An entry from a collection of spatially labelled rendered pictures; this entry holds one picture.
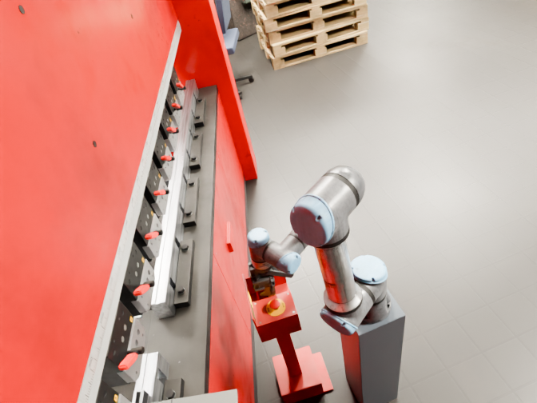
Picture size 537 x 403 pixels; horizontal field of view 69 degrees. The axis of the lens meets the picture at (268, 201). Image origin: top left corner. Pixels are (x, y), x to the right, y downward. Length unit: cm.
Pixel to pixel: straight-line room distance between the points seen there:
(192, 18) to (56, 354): 213
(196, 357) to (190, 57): 190
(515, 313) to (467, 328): 26
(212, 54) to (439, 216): 182
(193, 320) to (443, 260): 164
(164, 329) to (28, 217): 77
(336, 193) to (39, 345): 67
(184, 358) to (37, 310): 67
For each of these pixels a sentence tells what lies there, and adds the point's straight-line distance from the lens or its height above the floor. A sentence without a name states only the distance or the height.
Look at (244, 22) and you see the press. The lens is 584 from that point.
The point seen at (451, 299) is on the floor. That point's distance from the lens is 246.
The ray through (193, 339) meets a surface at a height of 88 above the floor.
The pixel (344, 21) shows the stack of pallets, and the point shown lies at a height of 31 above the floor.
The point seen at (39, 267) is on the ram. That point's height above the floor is 155.
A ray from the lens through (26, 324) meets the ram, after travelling 82.
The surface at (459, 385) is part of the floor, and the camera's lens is 224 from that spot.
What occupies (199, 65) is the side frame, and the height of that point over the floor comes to 102.
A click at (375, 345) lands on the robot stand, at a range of 155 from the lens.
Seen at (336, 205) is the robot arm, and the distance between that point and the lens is 92.
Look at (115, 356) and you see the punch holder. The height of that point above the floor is 123.
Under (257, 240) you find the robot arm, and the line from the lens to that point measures 130.
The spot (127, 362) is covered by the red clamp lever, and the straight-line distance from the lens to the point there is 103.
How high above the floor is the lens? 205
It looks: 43 degrees down
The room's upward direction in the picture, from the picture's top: 15 degrees counter-clockwise
